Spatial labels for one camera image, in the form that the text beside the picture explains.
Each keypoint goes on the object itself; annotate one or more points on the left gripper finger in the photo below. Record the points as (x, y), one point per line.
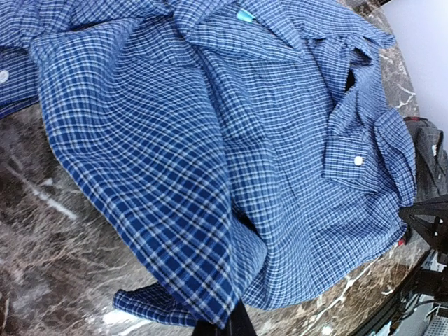
(239, 323)

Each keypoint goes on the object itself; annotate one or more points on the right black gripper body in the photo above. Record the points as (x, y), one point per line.
(429, 220)

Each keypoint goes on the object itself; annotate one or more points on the blue checked long sleeve shirt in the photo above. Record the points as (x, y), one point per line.
(243, 150)

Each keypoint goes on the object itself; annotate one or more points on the folded black striped shirt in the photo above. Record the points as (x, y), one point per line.
(431, 158)

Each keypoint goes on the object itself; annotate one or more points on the white slotted cable duct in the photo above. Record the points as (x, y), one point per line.
(438, 325)

